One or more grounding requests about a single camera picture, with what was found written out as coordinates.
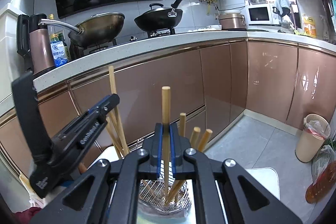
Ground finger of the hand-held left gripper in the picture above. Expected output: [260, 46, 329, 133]
[92, 96, 121, 122]
[88, 94, 117, 114]

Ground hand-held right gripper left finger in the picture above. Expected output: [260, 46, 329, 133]
[30, 123, 164, 224]

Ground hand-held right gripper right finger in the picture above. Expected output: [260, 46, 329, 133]
[170, 124, 302, 224]

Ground long wooden chopstick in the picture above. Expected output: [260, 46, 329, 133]
[161, 86, 172, 206]
[108, 66, 130, 156]

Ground set of wooden chopsticks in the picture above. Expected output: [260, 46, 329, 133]
[105, 112, 214, 207]

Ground metal wire utensil holder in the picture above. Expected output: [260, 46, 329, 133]
[136, 139, 193, 218]

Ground blue salt packet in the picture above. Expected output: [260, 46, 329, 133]
[50, 40, 69, 68]

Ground white kitchen countertop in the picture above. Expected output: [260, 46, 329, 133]
[0, 29, 336, 115]

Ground sauce bottle with yellow cap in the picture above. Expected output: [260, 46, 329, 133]
[49, 13, 65, 43]

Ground rose gold knife block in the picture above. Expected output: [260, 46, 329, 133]
[16, 13, 56, 75]

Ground brown kitchen base cabinets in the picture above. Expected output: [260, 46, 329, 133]
[0, 39, 336, 177]

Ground black gas stove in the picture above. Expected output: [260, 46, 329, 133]
[83, 28, 176, 54]

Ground white stool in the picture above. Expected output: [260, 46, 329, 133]
[243, 168, 280, 201]

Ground black wok with lid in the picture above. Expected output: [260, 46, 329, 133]
[134, 0, 193, 31]

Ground white appliance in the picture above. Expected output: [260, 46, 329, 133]
[0, 0, 36, 104]

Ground beige trash bin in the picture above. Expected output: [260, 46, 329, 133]
[295, 114, 331, 164]

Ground brown rice cooker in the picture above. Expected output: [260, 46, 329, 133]
[218, 13, 247, 31]

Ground plastic bottle of orange oil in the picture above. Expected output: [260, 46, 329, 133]
[306, 161, 336, 204]

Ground clear plastic bag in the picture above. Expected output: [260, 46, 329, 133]
[311, 144, 336, 182]

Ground white microwave oven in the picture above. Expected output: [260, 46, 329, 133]
[245, 4, 276, 25]

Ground grey blue cloth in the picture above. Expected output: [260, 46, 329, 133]
[273, 0, 292, 17]

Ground yellow box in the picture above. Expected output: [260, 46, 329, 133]
[303, 14, 317, 38]

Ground steel wok with handle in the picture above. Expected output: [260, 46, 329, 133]
[39, 12, 125, 48]

